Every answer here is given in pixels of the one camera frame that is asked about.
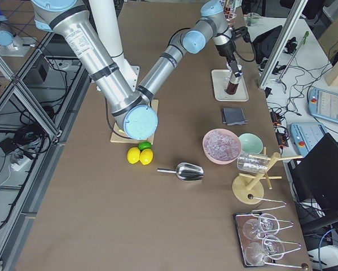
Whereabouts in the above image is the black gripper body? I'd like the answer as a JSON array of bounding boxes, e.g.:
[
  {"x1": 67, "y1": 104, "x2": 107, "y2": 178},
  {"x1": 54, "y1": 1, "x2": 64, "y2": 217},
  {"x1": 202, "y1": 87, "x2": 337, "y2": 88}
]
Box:
[{"x1": 215, "y1": 40, "x2": 237, "y2": 63}]

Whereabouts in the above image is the tea bottle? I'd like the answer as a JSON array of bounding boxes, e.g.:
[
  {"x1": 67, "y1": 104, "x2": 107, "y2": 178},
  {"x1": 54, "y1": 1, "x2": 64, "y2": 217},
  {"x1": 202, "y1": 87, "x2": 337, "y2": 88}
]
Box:
[{"x1": 225, "y1": 65, "x2": 243, "y2": 95}]

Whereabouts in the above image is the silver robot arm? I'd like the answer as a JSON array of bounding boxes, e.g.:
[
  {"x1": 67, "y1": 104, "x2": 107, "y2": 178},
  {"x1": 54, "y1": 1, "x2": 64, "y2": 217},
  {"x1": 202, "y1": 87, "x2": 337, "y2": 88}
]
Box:
[{"x1": 32, "y1": 1, "x2": 242, "y2": 139}]

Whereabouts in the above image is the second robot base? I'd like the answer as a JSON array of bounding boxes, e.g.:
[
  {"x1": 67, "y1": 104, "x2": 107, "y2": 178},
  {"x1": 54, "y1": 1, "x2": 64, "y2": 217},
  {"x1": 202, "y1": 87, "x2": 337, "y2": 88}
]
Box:
[{"x1": 0, "y1": 15, "x2": 36, "y2": 57}]

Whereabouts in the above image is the cream rabbit tray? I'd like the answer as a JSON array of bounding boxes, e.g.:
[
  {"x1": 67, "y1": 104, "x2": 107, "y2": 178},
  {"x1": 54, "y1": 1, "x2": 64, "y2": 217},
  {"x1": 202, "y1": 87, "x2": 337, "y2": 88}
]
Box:
[{"x1": 211, "y1": 69, "x2": 249, "y2": 102}]

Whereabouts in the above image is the grey folded cloth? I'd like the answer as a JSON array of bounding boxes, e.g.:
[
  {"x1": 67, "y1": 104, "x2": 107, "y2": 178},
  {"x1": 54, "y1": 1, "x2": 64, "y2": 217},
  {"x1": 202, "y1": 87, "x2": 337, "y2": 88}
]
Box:
[{"x1": 221, "y1": 107, "x2": 247, "y2": 126}]

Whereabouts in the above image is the mint green bowl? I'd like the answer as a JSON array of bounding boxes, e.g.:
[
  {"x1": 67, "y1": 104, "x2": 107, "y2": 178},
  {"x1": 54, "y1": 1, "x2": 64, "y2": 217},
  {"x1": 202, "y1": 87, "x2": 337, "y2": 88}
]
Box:
[{"x1": 239, "y1": 133, "x2": 264, "y2": 154}]

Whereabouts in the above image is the pink bowl of ice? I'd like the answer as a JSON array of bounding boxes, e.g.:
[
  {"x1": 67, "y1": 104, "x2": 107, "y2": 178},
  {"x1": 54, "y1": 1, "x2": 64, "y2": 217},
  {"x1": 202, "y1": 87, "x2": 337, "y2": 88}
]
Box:
[{"x1": 202, "y1": 129, "x2": 242, "y2": 165}]

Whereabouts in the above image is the teach pendant tablet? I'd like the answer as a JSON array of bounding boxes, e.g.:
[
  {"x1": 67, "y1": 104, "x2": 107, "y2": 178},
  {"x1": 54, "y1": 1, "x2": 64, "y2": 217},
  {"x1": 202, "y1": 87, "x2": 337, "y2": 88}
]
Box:
[{"x1": 308, "y1": 88, "x2": 338, "y2": 124}]

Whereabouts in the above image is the glass mug on stand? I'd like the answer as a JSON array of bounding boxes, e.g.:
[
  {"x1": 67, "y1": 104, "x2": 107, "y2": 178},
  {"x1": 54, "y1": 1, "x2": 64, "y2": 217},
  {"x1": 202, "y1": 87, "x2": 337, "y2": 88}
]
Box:
[{"x1": 237, "y1": 152, "x2": 270, "y2": 173}]

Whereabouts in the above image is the steel ice scoop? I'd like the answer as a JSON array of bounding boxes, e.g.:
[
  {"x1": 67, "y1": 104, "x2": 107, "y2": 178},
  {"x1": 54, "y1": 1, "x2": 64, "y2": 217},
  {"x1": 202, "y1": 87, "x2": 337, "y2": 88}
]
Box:
[{"x1": 157, "y1": 162, "x2": 204, "y2": 181}]

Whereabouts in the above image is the green lime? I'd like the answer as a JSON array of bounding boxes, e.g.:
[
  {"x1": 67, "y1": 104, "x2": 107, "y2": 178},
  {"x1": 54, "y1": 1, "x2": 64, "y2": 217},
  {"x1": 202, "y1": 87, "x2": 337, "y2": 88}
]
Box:
[{"x1": 138, "y1": 141, "x2": 152, "y2": 151}]

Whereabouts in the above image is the whole yellow lemon lower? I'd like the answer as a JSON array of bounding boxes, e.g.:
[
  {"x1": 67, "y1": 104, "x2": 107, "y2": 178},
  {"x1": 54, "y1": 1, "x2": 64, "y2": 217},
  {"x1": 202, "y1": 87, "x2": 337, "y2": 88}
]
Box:
[{"x1": 139, "y1": 148, "x2": 153, "y2": 165}]

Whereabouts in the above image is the whole yellow lemon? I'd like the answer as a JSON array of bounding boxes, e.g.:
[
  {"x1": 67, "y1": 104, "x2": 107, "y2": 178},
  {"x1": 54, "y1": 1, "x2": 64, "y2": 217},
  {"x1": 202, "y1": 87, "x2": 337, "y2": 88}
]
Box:
[
  {"x1": 126, "y1": 147, "x2": 141, "y2": 164},
  {"x1": 139, "y1": 148, "x2": 153, "y2": 165}
]

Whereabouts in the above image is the wooden glass tree stand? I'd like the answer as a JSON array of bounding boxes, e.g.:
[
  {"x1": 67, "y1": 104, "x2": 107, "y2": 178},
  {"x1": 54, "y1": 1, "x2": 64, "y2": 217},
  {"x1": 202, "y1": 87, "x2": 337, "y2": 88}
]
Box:
[{"x1": 232, "y1": 152, "x2": 303, "y2": 205}]

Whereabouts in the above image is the whole yellow lemon upper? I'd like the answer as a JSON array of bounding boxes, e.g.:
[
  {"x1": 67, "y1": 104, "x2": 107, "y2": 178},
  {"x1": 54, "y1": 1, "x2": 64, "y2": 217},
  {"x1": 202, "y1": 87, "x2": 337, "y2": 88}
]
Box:
[{"x1": 126, "y1": 147, "x2": 141, "y2": 164}]

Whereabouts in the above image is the bamboo cutting board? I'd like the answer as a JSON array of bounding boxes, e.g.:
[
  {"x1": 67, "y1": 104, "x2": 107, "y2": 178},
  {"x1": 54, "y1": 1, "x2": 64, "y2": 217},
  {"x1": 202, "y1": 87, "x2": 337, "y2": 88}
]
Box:
[{"x1": 110, "y1": 99, "x2": 159, "y2": 144}]

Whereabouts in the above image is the black monitor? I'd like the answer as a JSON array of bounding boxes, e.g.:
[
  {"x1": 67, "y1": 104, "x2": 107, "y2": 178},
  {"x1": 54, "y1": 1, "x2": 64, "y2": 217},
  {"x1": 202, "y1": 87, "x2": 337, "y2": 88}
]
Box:
[{"x1": 291, "y1": 133, "x2": 338, "y2": 211}]

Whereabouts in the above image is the hanging wine glass upper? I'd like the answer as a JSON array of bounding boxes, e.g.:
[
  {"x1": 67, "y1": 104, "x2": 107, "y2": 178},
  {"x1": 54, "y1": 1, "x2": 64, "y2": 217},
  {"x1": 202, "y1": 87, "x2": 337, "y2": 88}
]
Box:
[{"x1": 243, "y1": 213, "x2": 279, "y2": 240}]

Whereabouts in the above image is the hanging wine glass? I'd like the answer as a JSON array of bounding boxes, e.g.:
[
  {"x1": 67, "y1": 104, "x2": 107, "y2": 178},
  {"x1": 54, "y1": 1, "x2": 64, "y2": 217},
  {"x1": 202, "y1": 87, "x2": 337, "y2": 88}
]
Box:
[
  {"x1": 244, "y1": 235, "x2": 284, "y2": 266},
  {"x1": 243, "y1": 213, "x2": 279, "y2": 240}
]

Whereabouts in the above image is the black wine glass holder tray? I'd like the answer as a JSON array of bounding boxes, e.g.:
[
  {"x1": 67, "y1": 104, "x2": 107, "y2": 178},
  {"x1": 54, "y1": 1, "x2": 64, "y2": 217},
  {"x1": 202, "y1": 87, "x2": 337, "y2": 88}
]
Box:
[{"x1": 234, "y1": 200, "x2": 309, "y2": 270}]

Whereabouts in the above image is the hanging wine glass lower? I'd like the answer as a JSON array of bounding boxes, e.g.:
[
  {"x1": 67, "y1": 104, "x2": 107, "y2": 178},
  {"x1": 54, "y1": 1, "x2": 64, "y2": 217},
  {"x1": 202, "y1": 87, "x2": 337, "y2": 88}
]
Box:
[{"x1": 244, "y1": 235, "x2": 284, "y2": 266}]

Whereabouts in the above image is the aluminium frame post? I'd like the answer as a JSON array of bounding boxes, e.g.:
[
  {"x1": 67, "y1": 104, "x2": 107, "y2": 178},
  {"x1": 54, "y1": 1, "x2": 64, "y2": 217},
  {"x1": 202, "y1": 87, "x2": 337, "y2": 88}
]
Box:
[{"x1": 258, "y1": 0, "x2": 308, "y2": 90}]

